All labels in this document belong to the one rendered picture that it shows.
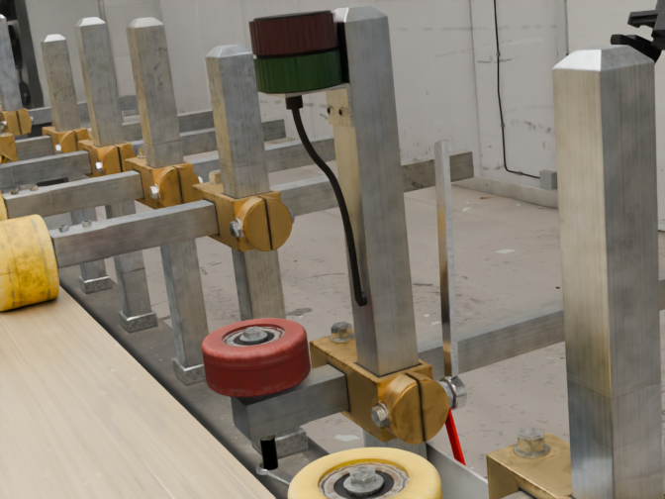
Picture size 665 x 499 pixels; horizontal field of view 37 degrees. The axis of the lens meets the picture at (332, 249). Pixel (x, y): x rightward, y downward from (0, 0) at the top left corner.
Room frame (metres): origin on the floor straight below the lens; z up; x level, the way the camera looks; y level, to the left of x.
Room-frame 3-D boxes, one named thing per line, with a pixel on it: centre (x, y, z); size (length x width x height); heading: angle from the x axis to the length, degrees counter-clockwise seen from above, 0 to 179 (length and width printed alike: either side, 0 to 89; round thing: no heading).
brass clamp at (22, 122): (2.09, 0.63, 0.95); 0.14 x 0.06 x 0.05; 26
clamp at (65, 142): (1.64, 0.41, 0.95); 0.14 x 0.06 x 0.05; 26
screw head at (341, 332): (0.79, 0.00, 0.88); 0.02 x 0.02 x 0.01
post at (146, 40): (1.17, 0.18, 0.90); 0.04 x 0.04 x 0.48; 26
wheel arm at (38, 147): (1.70, 0.33, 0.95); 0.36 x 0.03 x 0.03; 116
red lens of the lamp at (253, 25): (0.70, 0.01, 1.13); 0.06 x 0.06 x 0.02
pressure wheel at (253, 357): (0.72, 0.07, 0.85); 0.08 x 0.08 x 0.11
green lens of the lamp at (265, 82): (0.70, 0.01, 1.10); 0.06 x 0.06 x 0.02
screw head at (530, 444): (0.56, -0.11, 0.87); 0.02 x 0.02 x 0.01
